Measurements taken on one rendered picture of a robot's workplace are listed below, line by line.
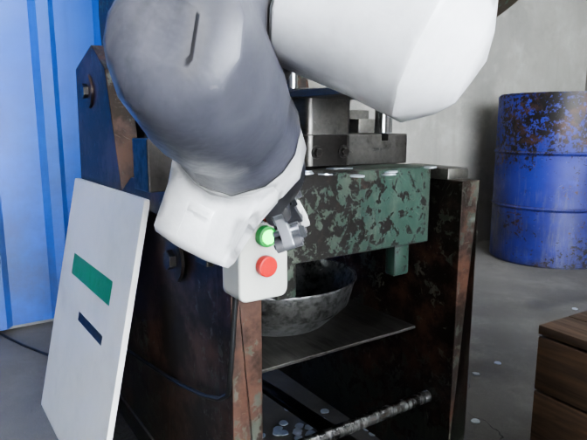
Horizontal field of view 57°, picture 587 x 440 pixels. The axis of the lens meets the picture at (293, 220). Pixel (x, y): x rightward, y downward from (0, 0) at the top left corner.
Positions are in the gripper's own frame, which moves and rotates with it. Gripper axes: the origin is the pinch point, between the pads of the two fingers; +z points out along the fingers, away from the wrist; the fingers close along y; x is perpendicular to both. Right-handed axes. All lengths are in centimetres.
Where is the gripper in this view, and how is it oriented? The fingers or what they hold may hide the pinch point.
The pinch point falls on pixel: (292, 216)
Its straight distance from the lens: 62.0
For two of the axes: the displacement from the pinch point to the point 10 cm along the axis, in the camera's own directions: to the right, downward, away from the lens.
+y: -2.9, -9.2, 2.6
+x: -9.5, 3.2, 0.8
